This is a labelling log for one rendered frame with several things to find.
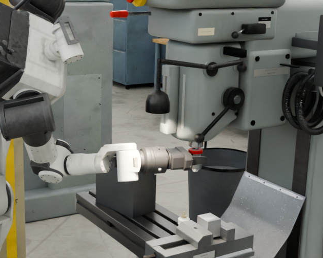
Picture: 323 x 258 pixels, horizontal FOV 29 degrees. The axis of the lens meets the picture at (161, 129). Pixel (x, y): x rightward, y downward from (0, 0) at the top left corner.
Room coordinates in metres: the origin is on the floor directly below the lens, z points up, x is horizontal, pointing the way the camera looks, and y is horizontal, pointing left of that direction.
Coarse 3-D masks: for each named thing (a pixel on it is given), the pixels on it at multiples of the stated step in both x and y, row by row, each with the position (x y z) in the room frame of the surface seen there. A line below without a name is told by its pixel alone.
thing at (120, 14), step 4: (112, 12) 1.88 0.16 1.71; (116, 12) 1.89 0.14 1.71; (120, 12) 1.89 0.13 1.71; (124, 12) 1.90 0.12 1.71; (128, 12) 1.91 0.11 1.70; (132, 12) 1.92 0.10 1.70; (136, 12) 1.93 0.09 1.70; (140, 12) 1.94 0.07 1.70; (144, 12) 1.95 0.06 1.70; (148, 12) 1.95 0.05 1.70; (112, 16) 1.88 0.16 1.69; (116, 16) 1.89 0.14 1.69; (120, 16) 1.89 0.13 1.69; (124, 16) 1.90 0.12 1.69
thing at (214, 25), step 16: (160, 16) 1.92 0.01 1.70; (176, 16) 1.85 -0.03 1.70; (192, 16) 1.79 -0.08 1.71; (208, 16) 1.81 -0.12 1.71; (224, 16) 1.85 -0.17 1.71; (240, 16) 1.88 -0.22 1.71; (256, 16) 1.92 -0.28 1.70; (272, 16) 1.96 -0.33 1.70; (160, 32) 1.91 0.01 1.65; (176, 32) 1.84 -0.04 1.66; (192, 32) 1.79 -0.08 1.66; (208, 32) 1.81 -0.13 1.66; (224, 32) 1.85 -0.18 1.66; (272, 32) 1.96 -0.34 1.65
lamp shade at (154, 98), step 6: (150, 96) 1.77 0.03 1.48; (156, 96) 1.76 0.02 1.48; (162, 96) 1.76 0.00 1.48; (150, 102) 1.76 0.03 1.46; (156, 102) 1.76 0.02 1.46; (162, 102) 1.76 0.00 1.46; (168, 102) 1.77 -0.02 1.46; (150, 108) 1.76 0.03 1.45; (156, 108) 1.75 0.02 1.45; (162, 108) 1.76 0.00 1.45; (168, 108) 1.77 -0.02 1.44
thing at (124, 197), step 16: (96, 176) 2.31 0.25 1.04; (112, 176) 2.25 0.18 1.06; (144, 176) 2.20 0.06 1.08; (96, 192) 2.31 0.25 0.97; (112, 192) 2.25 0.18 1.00; (128, 192) 2.18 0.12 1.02; (144, 192) 2.20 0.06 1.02; (112, 208) 2.24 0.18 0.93; (128, 208) 2.18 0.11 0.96; (144, 208) 2.20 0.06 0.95
